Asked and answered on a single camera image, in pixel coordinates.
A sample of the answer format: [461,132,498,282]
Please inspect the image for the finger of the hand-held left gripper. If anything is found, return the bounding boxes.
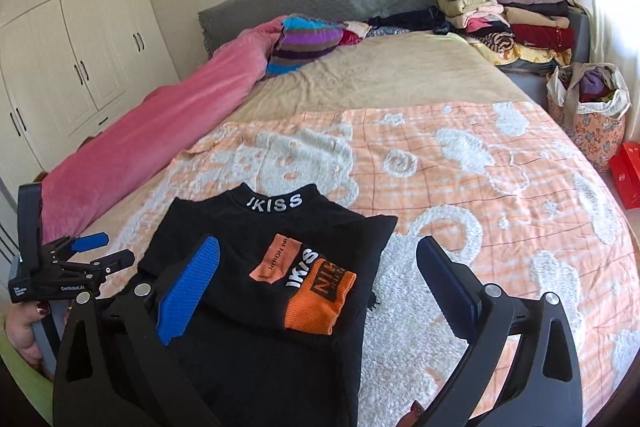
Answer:
[90,249,135,282]
[69,232,110,254]

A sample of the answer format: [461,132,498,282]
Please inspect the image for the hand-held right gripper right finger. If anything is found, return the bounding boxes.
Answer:
[415,234,583,427]

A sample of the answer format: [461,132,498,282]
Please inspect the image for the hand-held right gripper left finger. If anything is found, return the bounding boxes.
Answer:
[52,234,223,427]

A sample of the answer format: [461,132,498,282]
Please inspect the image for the black sweater with orange cuffs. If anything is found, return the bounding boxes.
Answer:
[137,183,399,427]

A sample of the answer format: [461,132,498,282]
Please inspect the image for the dark clothes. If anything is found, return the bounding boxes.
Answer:
[367,7,453,38]

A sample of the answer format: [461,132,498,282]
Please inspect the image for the pile of folded clothes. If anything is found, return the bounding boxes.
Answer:
[436,0,576,68]

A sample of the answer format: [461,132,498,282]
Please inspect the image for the person's left hand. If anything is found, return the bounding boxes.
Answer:
[4,301,71,365]

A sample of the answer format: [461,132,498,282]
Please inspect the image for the orange white patterned blanket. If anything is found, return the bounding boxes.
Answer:
[75,102,640,427]

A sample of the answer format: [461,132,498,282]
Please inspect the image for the pink fleece blanket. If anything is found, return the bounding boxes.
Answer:
[40,17,288,245]

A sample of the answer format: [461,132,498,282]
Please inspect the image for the white wardrobe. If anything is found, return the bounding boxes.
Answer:
[0,0,181,268]

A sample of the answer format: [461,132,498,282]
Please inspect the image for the red box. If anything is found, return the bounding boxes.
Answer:
[609,142,640,210]

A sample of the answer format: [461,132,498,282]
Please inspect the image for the floral tote bag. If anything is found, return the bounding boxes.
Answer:
[545,62,632,172]

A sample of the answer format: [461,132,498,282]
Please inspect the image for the beige bed sheet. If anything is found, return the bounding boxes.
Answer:
[227,29,536,128]

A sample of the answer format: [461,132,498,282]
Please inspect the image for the striped purple blue garment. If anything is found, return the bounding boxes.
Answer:
[265,13,346,78]

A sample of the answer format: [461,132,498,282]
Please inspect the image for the red pink cloth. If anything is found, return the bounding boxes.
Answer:
[340,21,372,48]

